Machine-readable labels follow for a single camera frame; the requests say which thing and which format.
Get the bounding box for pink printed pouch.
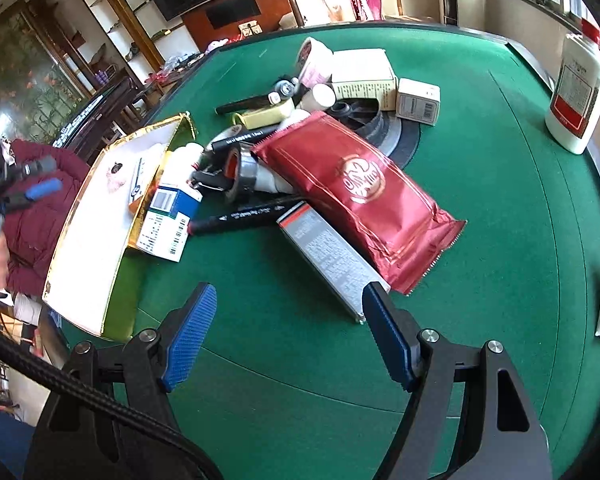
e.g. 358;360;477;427
295;36;337;89

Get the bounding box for small white cardboard box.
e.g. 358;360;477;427
396;78;441;125

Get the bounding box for long black marker white print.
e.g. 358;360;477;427
186;195;307;237

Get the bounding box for dark wooden table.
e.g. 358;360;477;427
54;76;148;161

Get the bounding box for person's blue trousers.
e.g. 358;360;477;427
0;405;38;480

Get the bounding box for beige cardboard box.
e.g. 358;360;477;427
329;48;399;112

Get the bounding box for gold cardboard box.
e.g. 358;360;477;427
42;111;199;342

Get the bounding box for small silver black trinket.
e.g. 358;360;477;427
274;77;301;104

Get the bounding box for plain white plastic bottle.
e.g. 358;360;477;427
171;142;204;192

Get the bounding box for floral glass screen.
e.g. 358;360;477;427
0;10;93;131

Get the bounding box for black red hand tool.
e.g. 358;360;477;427
190;157;231;194

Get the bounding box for small pink packet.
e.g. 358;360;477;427
106;159;132;197

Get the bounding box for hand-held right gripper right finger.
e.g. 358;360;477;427
362;282;553;480

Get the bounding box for blue white barcode box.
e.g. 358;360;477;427
136;182;204;264

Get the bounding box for long grey box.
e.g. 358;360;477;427
276;200;392;323

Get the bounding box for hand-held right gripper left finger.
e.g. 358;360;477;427
25;282;218;480

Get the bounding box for white tapered tube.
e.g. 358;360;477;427
256;166;302;196

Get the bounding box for white liquor bottle red cap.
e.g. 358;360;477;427
545;19;600;155

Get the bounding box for black tape roll red core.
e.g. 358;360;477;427
224;142;262;204

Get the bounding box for black rectangular wall panel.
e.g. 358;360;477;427
206;0;261;31

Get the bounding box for wooden wall shelf unit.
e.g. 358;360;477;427
55;0;191;91

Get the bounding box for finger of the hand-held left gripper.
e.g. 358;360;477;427
22;156;57;177
22;178;63;203

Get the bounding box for round table control panel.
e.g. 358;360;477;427
367;109;422;170

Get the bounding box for slim black pen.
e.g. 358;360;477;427
216;94;277;115

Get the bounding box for slim silver pen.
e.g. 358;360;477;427
127;156;147;207

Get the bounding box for large red snack bag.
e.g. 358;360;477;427
250;110;468;297

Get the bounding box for cream plastic case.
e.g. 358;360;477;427
231;98;297;129

